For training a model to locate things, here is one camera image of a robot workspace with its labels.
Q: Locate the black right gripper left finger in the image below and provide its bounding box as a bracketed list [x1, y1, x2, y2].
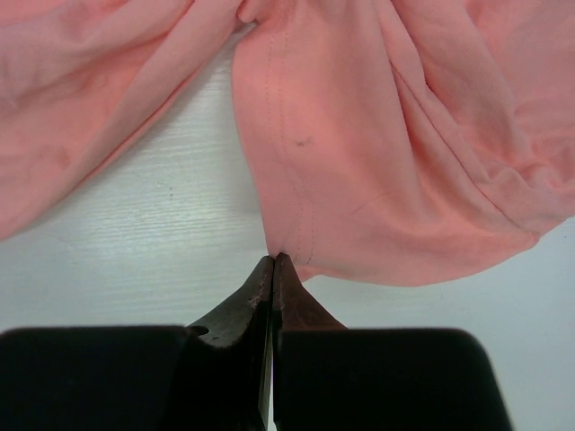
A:
[165, 257, 274, 430]

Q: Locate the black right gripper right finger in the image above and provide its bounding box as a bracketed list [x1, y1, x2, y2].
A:
[272, 253, 347, 430]

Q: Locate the pink t shirt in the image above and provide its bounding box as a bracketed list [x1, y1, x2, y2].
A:
[1, 1, 574, 286]

